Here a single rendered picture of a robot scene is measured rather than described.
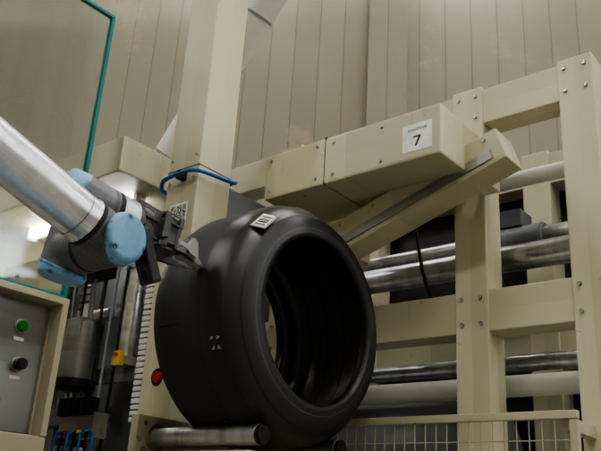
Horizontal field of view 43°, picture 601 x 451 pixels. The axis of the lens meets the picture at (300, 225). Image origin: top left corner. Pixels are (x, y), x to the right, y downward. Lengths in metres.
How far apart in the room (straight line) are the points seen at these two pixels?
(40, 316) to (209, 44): 0.93
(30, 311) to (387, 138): 1.07
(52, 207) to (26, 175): 0.07
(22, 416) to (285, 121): 4.26
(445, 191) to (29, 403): 1.24
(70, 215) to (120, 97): 5.28
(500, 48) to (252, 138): 2.04
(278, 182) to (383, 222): 0.35
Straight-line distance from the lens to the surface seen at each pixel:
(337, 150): 2.22
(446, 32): 6.38
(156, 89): 6.51
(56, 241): 1.48
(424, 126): 2.07
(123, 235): 1.36
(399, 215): 2.18
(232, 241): 1.72
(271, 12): 2.85
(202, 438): 1.79
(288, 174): 2.31
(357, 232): 2.24
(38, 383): 2.22
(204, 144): 2.23
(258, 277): 1.68
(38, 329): 2.23
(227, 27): 2.47
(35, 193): 1.31
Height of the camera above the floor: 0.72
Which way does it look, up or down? 21 degrees up
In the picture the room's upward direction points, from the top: 4 degrees clockwise
